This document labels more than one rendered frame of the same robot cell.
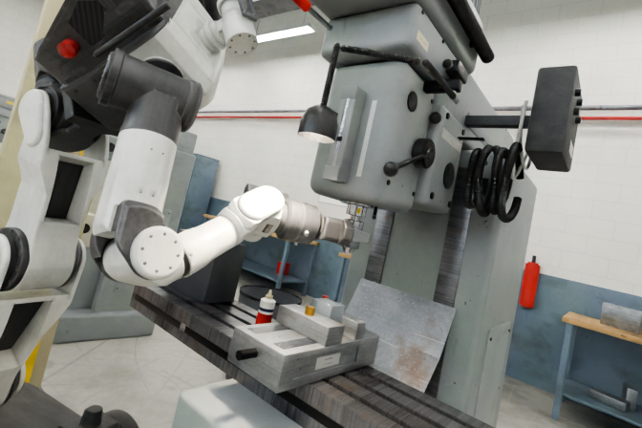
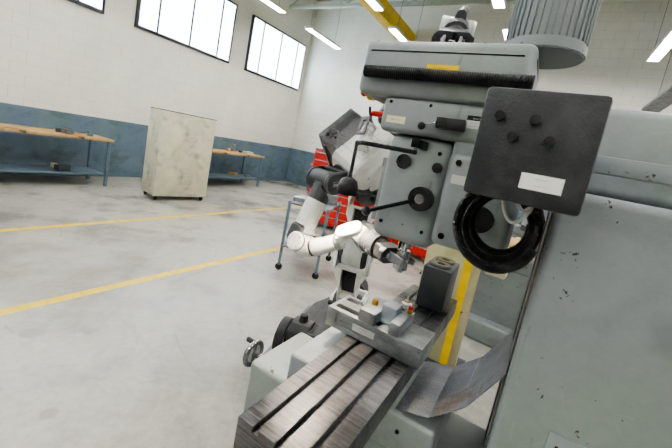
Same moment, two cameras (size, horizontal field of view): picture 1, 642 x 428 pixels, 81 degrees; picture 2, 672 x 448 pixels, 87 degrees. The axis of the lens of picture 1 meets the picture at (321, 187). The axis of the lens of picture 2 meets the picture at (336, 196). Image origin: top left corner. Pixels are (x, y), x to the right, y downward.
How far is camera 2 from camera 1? 1.29 m
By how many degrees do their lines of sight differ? 81
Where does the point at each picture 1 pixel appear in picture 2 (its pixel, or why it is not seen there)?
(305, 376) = (343, 327)
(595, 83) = not seen: outside the picture
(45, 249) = (349, 248)
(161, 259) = (293, 243)
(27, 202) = not seen: hidden behind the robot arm
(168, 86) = (319, 177)
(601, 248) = not seen: outside the picture
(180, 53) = (341, 159)
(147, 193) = (301, 219)
